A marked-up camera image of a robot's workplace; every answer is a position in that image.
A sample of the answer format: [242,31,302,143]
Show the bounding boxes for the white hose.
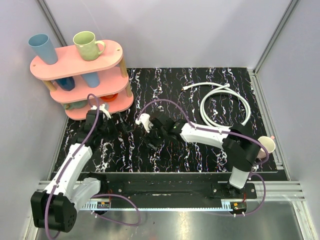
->
[180,82,251,127]

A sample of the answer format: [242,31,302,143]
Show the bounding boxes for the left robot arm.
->
[30,106,119,233]

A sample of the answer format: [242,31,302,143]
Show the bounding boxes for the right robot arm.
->
[135,113,270,199]

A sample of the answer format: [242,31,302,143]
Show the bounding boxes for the orange bowl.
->
[100,93,118,102]

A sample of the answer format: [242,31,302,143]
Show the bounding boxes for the teal mug bottom shelf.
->
[62,100,88,110]

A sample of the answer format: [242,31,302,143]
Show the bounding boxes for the light blue cup middle shelf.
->
[81,72,100,88]

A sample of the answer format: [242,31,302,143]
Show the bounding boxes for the dark blue cup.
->
[55,76,75,91]

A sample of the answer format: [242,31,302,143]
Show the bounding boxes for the pink three-tier shelf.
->
[30,40,134,114]

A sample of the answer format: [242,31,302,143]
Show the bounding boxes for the black marbled mat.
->
[53,67,276,174]

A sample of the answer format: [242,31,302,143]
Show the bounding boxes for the green mug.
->
[73,31,106,62]

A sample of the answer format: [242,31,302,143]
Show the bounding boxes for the light blue tall cup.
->
[28,33,58,65]

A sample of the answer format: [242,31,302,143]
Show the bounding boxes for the pink beige cup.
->
[257,136,276,159]

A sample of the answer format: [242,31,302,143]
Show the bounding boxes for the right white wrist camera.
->
[135,113,153,133]

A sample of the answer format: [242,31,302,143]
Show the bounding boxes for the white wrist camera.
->
[90,103,112,119]
[135,113,153,133]

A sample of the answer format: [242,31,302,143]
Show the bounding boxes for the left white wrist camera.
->
[90,103,112,119]

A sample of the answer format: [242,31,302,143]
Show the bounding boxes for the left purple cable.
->
[46,93,141,239]

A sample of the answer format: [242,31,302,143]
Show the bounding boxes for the purple cable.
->
[135,99,270,217]
[46,93,141,239]

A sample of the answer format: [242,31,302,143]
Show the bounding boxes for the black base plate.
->
[80,172,257,211]

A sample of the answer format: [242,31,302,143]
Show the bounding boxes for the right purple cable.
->
[135,99,270,217]

